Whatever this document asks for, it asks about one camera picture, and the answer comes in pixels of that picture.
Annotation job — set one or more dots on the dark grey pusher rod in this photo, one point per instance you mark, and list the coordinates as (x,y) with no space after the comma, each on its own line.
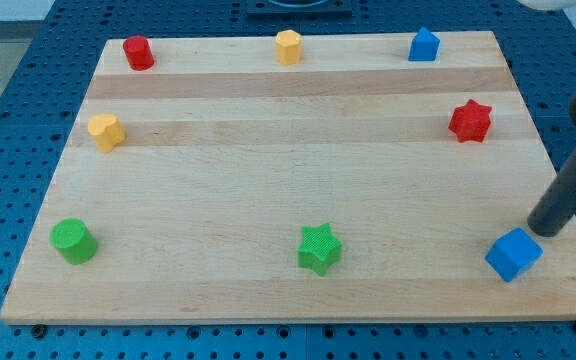
(558,204)

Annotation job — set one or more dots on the blue cube block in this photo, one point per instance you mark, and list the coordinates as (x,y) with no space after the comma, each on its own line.
(513,254)

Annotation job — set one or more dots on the red star block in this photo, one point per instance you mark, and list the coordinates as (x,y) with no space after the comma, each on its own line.
(471,121)

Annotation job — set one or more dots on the green star block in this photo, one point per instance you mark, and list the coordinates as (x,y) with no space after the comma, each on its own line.
(319,249)

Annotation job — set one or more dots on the blue pentagon block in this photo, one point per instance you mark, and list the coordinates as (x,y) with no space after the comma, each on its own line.
(424,46)

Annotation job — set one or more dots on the yellow hexagon block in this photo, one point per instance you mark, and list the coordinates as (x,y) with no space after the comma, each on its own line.
(288,45)

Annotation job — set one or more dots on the wooden board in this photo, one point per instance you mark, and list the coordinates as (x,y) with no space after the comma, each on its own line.
(229,154)

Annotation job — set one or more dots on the red cylinder block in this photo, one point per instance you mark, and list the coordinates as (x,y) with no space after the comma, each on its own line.
(138,53)

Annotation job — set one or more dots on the yellow heart block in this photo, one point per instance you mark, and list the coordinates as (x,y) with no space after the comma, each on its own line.
(106,132)

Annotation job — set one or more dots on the green cylinder block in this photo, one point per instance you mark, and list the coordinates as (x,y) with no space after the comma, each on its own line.
(73,240)

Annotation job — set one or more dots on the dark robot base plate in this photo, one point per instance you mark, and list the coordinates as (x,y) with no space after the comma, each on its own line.
(298,7)

